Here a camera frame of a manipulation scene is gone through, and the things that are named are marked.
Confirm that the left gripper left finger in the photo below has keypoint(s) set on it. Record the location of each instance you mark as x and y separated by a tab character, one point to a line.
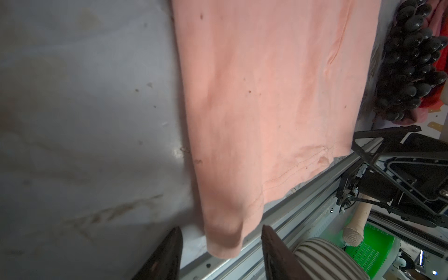
164	263

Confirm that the bright green plastic crate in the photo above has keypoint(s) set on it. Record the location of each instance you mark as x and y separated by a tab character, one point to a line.
372	252

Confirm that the pink graphic t-shirt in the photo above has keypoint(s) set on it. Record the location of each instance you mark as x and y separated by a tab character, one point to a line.
272	92

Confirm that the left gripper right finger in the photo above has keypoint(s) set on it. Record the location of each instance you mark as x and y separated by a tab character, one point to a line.
279	261

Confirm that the black grape bunch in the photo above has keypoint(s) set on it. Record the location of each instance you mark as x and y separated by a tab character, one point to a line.
408	73

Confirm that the grey ribbed plate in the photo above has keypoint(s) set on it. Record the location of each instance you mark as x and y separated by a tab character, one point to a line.
323	260

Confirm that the folded red t-shirt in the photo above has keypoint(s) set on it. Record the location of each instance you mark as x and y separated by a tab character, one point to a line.
437	21

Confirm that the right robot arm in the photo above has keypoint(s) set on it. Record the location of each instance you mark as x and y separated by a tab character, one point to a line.
401	171

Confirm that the beige cylindrical handle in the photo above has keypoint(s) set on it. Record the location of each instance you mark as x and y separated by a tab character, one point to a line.
353	233

